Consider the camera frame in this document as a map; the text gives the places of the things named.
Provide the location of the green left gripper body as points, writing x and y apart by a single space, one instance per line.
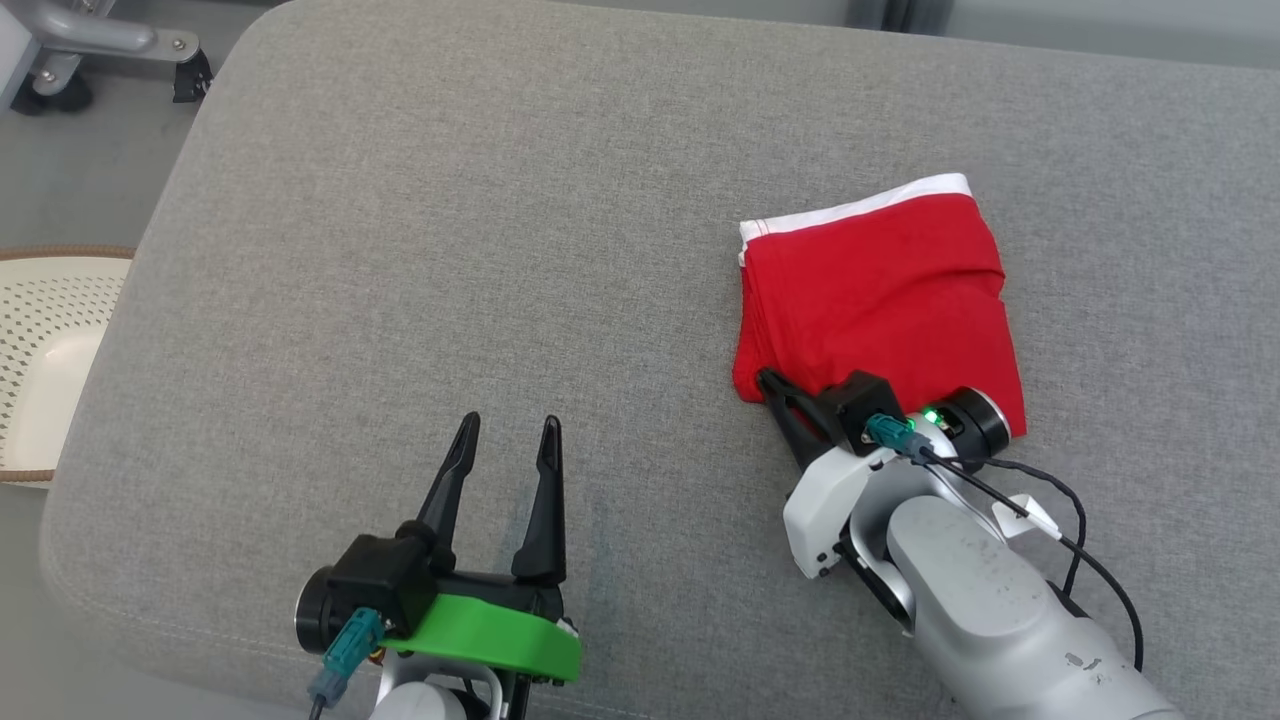
490 635

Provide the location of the grey metal wheeled frame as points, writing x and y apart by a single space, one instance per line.
90 40

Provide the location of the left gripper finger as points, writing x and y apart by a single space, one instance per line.
545 510
450 490

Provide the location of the grey fabric sofa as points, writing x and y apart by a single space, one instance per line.
500 250

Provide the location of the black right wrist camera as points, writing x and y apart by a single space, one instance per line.
868 405

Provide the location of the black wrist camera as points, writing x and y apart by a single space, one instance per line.
385 585
868 405

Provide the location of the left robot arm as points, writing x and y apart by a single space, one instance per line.
430 700

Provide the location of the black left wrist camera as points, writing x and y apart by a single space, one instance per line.
385 585

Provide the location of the red and white garment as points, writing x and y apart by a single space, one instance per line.
880 290

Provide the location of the grey partition post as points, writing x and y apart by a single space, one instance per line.
895 15

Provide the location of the cream perforated laundry basket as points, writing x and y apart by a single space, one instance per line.
50 370

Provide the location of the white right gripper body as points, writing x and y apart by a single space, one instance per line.
835 510

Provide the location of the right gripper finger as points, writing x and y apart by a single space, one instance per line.
790 425
815 405

